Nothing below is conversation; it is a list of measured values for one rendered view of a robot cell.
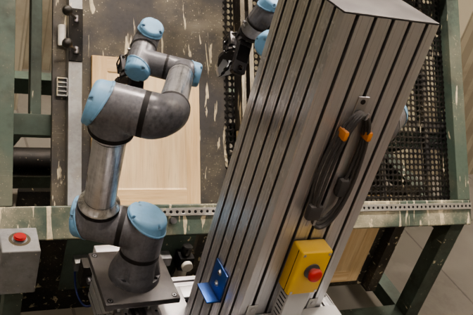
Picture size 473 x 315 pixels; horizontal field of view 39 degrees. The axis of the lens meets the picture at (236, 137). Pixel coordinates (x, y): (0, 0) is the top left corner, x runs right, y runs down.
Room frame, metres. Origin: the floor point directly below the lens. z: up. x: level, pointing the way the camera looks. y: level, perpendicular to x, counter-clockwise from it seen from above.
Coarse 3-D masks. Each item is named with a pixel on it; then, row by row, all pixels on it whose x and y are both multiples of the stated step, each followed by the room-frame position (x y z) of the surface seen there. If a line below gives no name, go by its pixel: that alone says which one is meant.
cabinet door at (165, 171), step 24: (96, 72) 2.26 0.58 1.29; (192, 96) 2.42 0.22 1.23; (192, 120) 2.36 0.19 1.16; (144, 144) 2.21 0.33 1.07; (168, 144) 2.26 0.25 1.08; (192, 144) 2.31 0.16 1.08; (144, 168) 2.16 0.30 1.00; (168, 168) 2.21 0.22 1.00; (192, 168) 2.26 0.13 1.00; (120, 192) 2.06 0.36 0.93; (144, 192) 2.11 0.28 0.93; (168, 192) 2.16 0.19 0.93; (192, 192) 2.21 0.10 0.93
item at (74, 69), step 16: (80, 0) 2.35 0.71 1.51; (80, 64) 2.22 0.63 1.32; (80, 80) 2.19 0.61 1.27; (80, 96) 2.16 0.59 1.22; (80, 112) 2.13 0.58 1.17; (80, 128) 2.10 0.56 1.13; (80, 144) 2.06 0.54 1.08; (80, 160) 2.03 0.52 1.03; (80, 176) 2.00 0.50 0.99; (80, 192) 1.97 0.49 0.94
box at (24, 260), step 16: (0, 240) 1.62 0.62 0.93; (16, 240) 1.64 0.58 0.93; (32, 240) 1.66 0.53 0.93; (0, 256) 1.58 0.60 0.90; (16, 256) 1.59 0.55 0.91; (32, 256) 1.61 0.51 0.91; (0, 272) 1.57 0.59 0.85; (16, 272) 1.59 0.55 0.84; (32, 272) 1.62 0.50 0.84; (0, 288) 1.57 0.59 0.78; (16, 288) 1.60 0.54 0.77; (32, 288) 1.62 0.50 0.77
